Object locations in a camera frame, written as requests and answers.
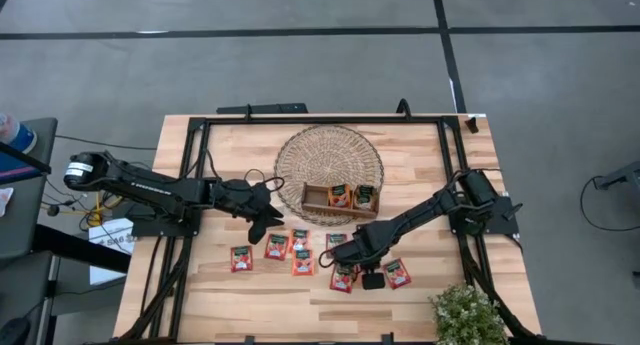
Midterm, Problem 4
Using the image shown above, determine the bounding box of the red strawberry tea packet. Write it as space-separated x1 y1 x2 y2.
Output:
329 264 357 294
325 233 349 256
263 233 290 261
382 258 412 290
230 245 254 273

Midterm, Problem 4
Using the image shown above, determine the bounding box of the white paper sheet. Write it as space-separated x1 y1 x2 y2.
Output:
88 217 136 286

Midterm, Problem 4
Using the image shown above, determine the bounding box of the potted green plant black pot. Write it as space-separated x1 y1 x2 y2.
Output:
428 282 509 345

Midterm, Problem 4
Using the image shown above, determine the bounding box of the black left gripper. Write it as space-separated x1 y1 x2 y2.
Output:
209 177 286 246

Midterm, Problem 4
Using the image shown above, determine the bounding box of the grey metal stand leg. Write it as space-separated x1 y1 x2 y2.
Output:
593 159 640 191

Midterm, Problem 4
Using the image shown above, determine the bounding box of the wooden compartment tea box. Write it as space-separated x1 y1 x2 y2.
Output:
300 181 380 221

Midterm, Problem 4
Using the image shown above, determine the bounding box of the black floor cable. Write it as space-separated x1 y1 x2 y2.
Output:
579 174 640 233

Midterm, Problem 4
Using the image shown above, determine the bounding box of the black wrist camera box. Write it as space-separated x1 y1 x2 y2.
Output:
360 264 387 292

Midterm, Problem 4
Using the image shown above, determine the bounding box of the orange peach tea packet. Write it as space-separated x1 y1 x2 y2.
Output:
292 248 316 277
289 228 311 254
327 183 353 209

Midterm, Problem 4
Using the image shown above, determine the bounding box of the black flat bar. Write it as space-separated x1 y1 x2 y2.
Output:
216 102 310 115

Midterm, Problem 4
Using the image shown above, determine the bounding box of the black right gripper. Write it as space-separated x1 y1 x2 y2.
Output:
329 221 387 281

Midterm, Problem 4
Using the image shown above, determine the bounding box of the blue white container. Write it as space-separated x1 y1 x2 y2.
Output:
0 112 39 155

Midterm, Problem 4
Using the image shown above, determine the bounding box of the round woven straw placemat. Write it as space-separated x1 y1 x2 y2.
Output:
273 124 386 228

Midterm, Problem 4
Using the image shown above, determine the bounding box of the black metal table frame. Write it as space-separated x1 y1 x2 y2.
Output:
117 115 541 345

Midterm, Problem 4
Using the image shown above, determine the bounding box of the grey side desk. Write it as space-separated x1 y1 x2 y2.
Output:
0 116 59 259

